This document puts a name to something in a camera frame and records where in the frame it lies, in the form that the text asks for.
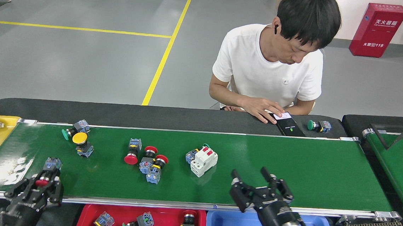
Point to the green push button switch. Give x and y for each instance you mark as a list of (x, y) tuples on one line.
[(146, 220), (81, 126), (104, 221), (325, 126), (191, 156)]

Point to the red fire extinguisher box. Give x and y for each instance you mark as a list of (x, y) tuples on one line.
[(377, 31)]

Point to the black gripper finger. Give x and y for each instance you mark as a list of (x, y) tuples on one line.
[(281, 191), (20, 192), (245, 196), (55, 191)]

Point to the person's left forearm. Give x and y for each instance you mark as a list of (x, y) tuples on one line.
[(303, 107)]

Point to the white circuit breaker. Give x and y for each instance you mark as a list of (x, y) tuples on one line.
[(203, 162)]

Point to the person's right forearm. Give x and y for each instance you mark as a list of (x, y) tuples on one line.
[(227, 97)]

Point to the green conveyor belt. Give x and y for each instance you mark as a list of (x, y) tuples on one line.
[(289, 168)]

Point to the red plastic bin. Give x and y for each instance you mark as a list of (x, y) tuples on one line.
[(165, 224)]

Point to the green conveyor with silver rollers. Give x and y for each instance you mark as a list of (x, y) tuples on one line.
[(400, 166)]

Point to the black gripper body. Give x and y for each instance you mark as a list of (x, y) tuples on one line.
[(276, 214), (24, 210)]

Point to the yellow push button switch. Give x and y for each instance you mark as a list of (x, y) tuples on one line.
[(79, 138)]

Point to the person's right hand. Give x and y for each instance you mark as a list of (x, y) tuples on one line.
[(260, 106)]

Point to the person's left hand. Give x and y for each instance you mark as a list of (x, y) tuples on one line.
[(233, 109)]

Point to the person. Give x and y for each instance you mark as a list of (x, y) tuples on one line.
[(261, 71)]

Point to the black smartphone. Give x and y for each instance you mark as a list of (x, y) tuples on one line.
[(291, 128)]

